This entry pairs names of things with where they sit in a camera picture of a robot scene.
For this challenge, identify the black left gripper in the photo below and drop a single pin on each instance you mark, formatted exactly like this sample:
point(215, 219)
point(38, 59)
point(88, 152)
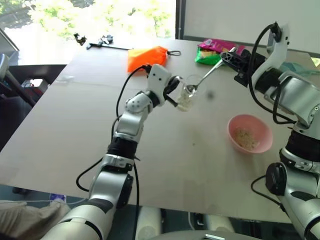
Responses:
point(170, 88)

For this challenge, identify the dark window frame post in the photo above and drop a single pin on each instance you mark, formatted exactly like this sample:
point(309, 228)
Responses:
point(179, 17)

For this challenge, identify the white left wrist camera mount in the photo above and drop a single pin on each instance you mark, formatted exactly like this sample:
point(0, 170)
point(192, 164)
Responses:
point(158, 77)

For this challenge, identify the white board panel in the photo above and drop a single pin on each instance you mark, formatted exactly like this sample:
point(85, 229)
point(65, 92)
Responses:
point(237, 17)

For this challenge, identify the beige cloth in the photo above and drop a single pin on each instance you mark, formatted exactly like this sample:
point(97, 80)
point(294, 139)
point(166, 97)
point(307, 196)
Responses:
point(27, 220)

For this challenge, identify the small black clamp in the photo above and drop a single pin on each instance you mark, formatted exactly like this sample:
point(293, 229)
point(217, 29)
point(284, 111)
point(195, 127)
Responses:
point(80, 38)

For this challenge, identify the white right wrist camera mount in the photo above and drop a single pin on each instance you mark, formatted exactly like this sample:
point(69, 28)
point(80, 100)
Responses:
point(278, 50)

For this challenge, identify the orange fabric pouch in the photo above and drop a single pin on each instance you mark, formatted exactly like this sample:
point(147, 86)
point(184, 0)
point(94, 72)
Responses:
point(146, 58)

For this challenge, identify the white rounded cylinder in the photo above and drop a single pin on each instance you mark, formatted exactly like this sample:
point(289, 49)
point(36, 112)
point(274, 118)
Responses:
point(149, 223)
point(220, 224)

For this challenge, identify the green and pink snack bag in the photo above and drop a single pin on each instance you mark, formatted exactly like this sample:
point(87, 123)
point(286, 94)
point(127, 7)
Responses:
point(208, 56)

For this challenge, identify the oatmeal in glass mug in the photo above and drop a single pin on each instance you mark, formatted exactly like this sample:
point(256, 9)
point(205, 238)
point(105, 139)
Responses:
point(184, 103)

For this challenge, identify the black gadget with grey parts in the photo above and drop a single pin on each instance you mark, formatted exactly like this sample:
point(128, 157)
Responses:
point(107, 40)

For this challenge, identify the silver metal spoon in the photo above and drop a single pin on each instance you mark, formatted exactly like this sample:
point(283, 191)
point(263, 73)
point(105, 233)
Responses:
point(208, 73)

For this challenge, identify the clear glass mug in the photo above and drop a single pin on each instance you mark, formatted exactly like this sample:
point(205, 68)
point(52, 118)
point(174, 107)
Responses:
point(190, 98)

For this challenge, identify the teal cloth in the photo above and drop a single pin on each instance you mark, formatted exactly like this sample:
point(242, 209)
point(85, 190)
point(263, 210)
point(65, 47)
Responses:
point(300, 68)

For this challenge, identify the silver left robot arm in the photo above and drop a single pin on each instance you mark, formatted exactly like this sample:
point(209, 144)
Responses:
point(127, 122)

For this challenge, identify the oatmeal in pink bowl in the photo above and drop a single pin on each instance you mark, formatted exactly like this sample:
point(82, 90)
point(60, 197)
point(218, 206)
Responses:
point(246, 138)

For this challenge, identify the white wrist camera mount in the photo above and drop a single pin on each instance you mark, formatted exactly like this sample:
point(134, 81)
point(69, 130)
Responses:
point(278, 50)
point(158, 77)

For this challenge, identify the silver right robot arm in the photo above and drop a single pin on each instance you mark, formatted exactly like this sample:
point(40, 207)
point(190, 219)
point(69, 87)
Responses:
point(297, 95)

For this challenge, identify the dark chair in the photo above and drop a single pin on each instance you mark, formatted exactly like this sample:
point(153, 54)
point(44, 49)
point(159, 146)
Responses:
point(22, 100)

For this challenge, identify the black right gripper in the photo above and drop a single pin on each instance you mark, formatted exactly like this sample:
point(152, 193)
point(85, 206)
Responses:
point(252, 64)

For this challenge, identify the pink bowl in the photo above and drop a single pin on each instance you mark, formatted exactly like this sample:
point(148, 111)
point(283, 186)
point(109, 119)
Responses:
point(262, 132)

